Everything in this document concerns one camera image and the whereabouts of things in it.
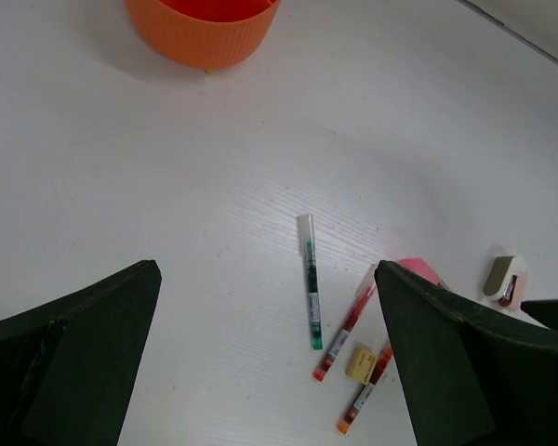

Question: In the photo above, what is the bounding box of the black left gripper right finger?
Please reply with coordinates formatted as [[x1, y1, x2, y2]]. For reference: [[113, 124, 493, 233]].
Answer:
[[375, 260, 558, 445]]

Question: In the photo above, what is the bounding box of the orange gel pen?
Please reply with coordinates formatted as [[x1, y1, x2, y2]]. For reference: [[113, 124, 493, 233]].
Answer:
[[337, 341, 393, 435]]

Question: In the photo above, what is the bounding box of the yellow rubber eraser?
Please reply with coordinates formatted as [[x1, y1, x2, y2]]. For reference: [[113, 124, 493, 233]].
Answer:
[[345, 344, 379, 385]]

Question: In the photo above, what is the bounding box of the pink beige stapler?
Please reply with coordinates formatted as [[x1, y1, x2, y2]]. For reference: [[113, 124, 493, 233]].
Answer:
[[483, 256, 528, 311]]

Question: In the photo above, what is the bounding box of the green gel pen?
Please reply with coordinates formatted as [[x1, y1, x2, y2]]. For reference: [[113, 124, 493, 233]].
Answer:
[[297, 214, 323, 350]]

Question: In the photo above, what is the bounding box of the red gel pen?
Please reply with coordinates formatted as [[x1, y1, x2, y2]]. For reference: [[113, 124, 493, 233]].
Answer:
[[312, 263, 378, 382]]

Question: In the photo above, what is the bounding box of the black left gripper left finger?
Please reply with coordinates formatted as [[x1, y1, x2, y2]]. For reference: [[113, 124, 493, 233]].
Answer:
[[0, 260, 161, 445]]

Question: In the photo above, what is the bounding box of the orange ribbed round container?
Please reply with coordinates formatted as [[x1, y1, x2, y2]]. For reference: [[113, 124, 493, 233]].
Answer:
[[125, 0, 281, 71]]

